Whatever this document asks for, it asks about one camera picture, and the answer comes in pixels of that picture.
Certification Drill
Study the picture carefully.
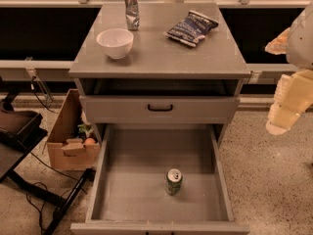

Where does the white bowl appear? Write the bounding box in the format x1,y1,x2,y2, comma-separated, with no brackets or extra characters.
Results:
96,28,134,59

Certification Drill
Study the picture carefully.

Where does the orange fruit in box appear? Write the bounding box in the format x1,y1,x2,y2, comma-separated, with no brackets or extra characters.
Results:
84,138,96,145

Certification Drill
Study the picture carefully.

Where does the grey wall rail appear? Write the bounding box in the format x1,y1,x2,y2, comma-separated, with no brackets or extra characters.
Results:
0,60,72,81

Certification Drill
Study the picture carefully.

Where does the black floor cable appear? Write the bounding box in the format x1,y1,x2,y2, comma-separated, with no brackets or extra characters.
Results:
25,152,89,235

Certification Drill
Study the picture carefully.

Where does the blue chip bag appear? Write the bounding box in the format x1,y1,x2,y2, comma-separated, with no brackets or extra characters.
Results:
164,10,219,48

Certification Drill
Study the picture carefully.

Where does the black table stand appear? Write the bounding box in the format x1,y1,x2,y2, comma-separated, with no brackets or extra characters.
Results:
0,82,92,235

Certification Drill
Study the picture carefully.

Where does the cardboard box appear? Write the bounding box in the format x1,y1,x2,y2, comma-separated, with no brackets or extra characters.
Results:
47,89,100,170

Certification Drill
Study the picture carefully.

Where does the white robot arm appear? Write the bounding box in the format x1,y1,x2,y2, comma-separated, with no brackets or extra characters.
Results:
265,3,313,135

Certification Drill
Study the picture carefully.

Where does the black drawer handle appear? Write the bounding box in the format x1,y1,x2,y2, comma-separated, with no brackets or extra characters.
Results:
147,104,174,112

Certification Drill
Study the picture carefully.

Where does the green soda can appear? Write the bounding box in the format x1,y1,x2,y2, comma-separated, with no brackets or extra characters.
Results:
165,168,183,196

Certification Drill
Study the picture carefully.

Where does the grey drawer cabinet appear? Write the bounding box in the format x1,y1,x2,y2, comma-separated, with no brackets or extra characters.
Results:
67,1,251,235

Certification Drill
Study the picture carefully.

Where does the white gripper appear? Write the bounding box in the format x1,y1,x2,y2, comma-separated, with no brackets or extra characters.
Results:
265,27,313,135

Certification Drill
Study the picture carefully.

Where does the open grey middle drawer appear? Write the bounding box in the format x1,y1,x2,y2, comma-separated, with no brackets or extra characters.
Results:
71,124,249,235

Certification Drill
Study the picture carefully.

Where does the closed grey top drawer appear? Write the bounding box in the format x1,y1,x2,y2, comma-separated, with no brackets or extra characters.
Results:
80,96,239,124

